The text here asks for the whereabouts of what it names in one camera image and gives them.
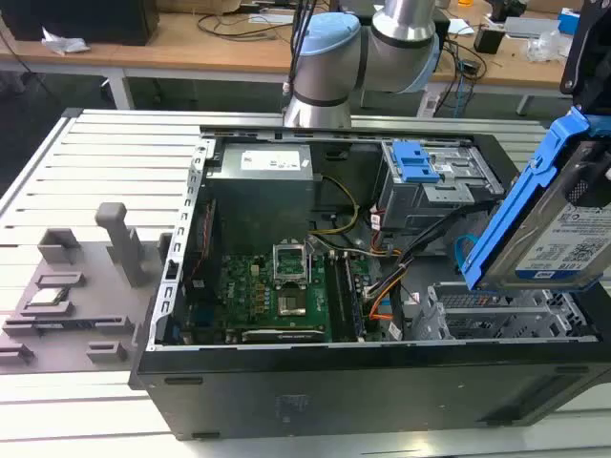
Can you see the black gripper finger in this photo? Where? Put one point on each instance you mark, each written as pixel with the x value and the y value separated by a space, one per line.
pixel 594 172

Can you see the hard disk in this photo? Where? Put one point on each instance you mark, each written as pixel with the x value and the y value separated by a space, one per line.
pixel 534 238

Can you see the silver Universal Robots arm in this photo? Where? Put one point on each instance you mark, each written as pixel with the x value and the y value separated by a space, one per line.
pixel 329 62

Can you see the metal disk bay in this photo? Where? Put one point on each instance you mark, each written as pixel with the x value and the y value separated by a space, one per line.
pixel 496 319

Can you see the blue box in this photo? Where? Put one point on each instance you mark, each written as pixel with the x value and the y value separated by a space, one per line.
pixel 570 20

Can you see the clear plastic bag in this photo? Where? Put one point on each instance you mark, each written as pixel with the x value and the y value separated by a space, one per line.
pixel 549 45

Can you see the flat grey box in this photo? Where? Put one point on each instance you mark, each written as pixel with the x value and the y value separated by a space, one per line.
pixel 530 26

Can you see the small black box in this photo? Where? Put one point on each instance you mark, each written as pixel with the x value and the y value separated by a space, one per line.
pixel 489 40

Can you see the metal drive cage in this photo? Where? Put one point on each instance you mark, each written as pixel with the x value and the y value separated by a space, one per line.
pixel 429 200

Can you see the blue drive cage latch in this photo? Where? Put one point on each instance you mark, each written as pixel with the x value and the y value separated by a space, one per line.
pixel 413 164

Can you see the CPU socket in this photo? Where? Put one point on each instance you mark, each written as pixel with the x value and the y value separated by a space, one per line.
pixel 292 305

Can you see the grey power supply unit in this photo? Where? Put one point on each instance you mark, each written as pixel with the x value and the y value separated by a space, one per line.
pixel 260 191

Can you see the black open PC case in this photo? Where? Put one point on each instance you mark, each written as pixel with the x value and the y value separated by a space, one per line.
pixel 334 386

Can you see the black graphics card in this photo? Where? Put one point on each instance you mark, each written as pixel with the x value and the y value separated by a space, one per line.
pixel 281 334

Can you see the wooden desk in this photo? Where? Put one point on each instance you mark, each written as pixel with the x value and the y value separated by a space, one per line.
pixel 229 52

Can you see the green motherboard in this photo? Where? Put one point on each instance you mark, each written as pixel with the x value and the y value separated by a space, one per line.
pixel 248 296

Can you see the red case fan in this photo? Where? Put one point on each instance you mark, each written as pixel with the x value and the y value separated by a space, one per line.
pixel 210 226

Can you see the large black box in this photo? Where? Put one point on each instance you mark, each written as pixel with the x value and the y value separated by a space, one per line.
pixel 86 21

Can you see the grey parts rack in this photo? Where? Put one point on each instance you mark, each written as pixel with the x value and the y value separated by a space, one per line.
pixel 95 305

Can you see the crumpled white paper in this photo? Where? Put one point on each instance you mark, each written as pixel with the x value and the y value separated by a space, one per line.
pixel 64 43

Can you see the silver CPU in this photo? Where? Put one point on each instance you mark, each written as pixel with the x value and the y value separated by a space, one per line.
pixel 46 297

